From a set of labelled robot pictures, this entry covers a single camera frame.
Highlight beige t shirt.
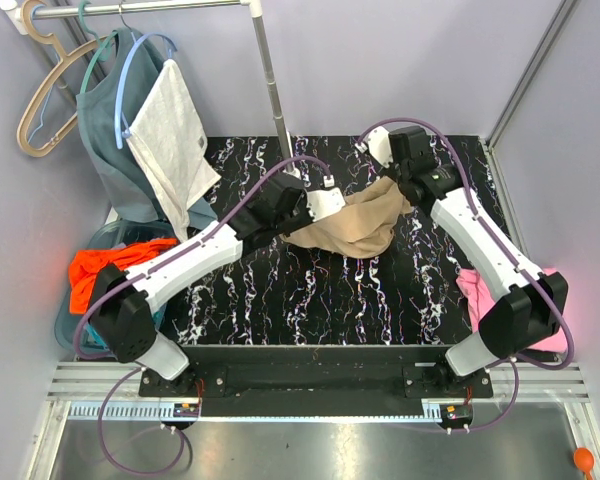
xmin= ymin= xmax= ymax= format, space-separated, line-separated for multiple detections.
xmin=281 ymin=177 xmax=413 ymax=259

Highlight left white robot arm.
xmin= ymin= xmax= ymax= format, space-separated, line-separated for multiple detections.
xmin=86 ymin=173 xmax=311 ymax=396

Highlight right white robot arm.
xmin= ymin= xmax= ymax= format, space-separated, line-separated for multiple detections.
xmin=367 ymin=126 xmax=568 ymax=397

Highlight white hanging t shirt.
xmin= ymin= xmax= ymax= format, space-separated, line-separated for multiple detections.
xmin=126 ymin=59 xmax=221 ymax=242

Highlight folded pink t shirt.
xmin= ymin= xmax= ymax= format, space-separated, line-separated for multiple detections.
xmin=456 ymin=268 xmax=567 ymax=353

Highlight grey-green hanging t shirt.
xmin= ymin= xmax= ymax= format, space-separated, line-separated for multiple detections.
xmin=75 ymin=27 xmax=220 ymax=232

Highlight light blue hanger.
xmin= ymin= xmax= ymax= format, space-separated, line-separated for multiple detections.
xmin=115 ymin=32 xmax=179 ymax=150

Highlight orange t shirt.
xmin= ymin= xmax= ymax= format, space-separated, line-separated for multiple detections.
xmin=68 ymin=238 xmax=178 ymax=315

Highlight teal blue t shirt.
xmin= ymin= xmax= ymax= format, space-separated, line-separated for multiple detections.
xmin=81 ymin=306 xmax=166 ymax=353

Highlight blue plastic laundry basket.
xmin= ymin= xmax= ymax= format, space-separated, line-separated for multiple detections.
xmin=54 ymin=220 xmax=173 ymax=351

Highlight green hanger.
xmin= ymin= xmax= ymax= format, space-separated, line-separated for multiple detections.
xmin=78 ymin=0 xmax=117 ymax=94

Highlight beige wooden hanger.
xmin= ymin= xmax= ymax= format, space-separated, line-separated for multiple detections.
xmin=16 ymin=0 xmax=98 ymax=158

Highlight metal clothes rack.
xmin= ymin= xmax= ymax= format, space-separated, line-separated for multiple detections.
xmin=0 ymin=1 xmax=292 ymax=158

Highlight orange ball tool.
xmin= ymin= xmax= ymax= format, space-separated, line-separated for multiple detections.
xmin=573 ymin=447 xmax=595 ymax=480

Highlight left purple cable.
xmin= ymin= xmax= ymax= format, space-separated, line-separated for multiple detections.
xmin=72 ymin=153 xmax=334 ymax=477

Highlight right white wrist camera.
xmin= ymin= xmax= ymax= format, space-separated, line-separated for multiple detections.
xmin=356 ymin=126 xmax=393 ymax=168

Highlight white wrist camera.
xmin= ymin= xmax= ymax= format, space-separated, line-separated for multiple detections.
xmin=356 ymin=126 xmax=393 ymax=168
xmin=307 ymin=175 xmax=346 ymax=222

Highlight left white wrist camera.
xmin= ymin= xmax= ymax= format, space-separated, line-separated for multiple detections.
xmin=307 ymin=175 xmax=346 ymax=222

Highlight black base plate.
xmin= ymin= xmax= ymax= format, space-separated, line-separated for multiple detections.
xmin=139 ymin=345 xmax=493 ymax=421

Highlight aluminium frame rail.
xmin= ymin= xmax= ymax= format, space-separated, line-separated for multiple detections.
xmin=482 ymin=0 xmax=581 ymax=151

